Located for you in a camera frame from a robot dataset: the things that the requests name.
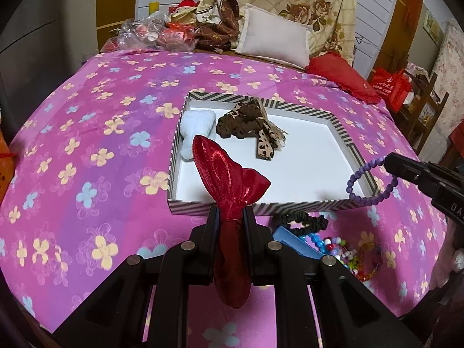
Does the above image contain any leopard print ribbon bow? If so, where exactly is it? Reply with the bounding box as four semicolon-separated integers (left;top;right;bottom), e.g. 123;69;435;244
232;97;289;161

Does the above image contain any white pillow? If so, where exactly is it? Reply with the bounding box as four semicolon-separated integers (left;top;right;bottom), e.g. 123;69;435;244
235;3;312;69

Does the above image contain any brown floral cloth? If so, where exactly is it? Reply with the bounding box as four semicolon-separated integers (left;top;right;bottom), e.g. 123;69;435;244
194;0;251;54

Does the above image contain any black scrunchie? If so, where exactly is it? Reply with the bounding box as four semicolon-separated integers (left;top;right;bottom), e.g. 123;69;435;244
272;212;329;235

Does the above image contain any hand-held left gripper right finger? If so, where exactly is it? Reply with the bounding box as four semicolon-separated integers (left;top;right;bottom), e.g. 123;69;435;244
243;208;411;348

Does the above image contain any wooden chair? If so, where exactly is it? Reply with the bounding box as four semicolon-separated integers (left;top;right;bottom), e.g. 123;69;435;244
393;69;451;153

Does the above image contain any red satin bow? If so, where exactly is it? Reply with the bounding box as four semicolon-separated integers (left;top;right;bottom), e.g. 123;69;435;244
192;135;272;309

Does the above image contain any purple bead bracelet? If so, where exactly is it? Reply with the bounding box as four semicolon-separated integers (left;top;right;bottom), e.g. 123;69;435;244
346;157;398;207

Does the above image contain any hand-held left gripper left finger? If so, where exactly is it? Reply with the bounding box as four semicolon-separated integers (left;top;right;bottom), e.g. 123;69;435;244
47;206;221;348

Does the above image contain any orange plastic basket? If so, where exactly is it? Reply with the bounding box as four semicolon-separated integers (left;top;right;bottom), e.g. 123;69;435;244
0;130;17;204

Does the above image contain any rainbow crystal bead bracelet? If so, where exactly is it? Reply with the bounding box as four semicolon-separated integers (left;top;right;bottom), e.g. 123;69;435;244
341;244;383;282

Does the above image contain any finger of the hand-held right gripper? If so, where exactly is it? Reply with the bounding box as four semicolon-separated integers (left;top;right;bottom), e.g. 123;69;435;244
383;153;441;193

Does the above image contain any blue hair claw clip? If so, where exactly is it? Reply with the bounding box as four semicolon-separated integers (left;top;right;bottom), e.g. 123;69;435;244
273;226;323;260

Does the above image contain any floral lace cloth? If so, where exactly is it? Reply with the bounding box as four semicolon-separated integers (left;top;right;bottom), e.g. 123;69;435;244
433;17;464;167

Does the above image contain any striped cardboard box tray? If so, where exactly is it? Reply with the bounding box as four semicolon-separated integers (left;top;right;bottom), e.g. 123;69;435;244
167;91;380;217

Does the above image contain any red hat plush toy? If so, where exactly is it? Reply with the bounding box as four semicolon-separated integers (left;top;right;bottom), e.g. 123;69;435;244
168;0;204;27

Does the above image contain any blue bead bracelet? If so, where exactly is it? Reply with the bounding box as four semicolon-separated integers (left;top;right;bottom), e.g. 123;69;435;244
299;234;326;255

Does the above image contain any grey refrigerator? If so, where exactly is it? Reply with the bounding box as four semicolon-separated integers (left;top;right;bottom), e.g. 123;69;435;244
0;0;101;124

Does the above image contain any clear plastic bag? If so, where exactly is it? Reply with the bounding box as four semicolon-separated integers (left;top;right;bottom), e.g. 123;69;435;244
117;10;197;53

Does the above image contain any red frilled cushion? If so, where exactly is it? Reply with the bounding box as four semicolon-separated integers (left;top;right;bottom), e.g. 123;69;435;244
305;52;380;103

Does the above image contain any pink floral bedsheet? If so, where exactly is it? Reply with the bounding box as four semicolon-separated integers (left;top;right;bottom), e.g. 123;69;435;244
0;48;451;348

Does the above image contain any white fluffy scrunchie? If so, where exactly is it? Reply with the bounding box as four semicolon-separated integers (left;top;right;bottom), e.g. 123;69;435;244
180;109;218;162

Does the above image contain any brown scrunchie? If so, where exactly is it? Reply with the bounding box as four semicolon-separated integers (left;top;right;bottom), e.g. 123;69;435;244
216;103;265;140

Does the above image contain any red shopping bag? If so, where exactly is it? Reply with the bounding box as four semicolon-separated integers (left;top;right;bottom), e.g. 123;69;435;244
371;67;413;114

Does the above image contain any multicoloured round bead bracelet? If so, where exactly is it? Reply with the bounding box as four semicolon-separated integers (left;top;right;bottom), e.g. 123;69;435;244
321;237;351;262

